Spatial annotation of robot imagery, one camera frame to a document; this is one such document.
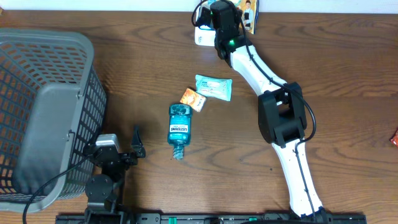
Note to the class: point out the teal mouthwash bottle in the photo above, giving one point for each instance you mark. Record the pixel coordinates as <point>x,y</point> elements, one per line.
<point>179,134</point>

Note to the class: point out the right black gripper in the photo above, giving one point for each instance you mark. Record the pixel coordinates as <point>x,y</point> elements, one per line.
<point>236,15</point>

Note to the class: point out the red Top snack bar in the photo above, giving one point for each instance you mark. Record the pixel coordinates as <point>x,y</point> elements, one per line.
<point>394,139</point>

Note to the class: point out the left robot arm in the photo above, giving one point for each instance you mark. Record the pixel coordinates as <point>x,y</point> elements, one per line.
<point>105,190</point>

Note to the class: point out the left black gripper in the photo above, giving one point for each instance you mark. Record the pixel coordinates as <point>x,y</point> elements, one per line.
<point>137,147</point>

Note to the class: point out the white barcode scanner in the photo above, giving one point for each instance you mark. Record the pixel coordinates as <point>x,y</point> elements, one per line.
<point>204,37</point>

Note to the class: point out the grey plastic shopping basket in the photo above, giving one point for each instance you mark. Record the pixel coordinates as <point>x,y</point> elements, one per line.
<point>52,104</point>

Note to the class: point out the mint green wipes pack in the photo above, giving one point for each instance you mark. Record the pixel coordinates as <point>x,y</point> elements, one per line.
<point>214,87</point>

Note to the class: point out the large yellow white snack bag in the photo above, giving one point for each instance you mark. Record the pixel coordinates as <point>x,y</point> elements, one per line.
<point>250,9</point>

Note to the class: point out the small orange snack pack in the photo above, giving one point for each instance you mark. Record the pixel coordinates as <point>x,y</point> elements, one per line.
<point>193,99</point>

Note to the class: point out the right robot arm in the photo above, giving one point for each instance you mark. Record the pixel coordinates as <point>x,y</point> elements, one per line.
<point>282,109</point>

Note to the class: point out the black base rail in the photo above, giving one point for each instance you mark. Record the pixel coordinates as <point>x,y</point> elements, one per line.
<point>156,218</point>

